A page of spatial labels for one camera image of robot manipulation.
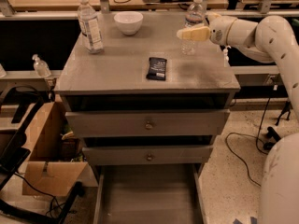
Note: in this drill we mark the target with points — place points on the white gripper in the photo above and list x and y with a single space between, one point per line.
220 31

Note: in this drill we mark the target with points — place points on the clear water bottle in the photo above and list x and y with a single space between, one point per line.
195 15

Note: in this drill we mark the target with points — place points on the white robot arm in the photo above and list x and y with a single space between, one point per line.
270 40

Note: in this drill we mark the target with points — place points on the small pump dispenser bottle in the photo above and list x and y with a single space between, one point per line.
225 53

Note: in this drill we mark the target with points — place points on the grey drawer cabinet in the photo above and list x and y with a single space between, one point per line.
115 80

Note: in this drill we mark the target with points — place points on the labelled water bottle left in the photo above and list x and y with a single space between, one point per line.
90 29

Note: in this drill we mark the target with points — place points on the grey top drawer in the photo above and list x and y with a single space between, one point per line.
130 124

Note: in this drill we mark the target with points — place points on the grey middle drawer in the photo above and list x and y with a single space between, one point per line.
147 155

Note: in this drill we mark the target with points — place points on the clear sanitizer bottle left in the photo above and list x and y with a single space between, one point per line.
41 67

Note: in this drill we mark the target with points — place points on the grey open bottom drawer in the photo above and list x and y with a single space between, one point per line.
149 194

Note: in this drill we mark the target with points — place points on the dark snack packet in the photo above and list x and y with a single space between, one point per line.
157 69

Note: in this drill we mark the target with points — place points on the white ceramic bowl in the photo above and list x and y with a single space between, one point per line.
128 22

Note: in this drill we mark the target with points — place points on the black stand leg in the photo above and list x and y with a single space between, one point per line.
271 133

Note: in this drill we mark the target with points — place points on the open cardboard box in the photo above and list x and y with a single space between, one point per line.
52 167

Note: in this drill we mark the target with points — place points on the black chair frame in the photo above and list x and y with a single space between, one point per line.
13 154

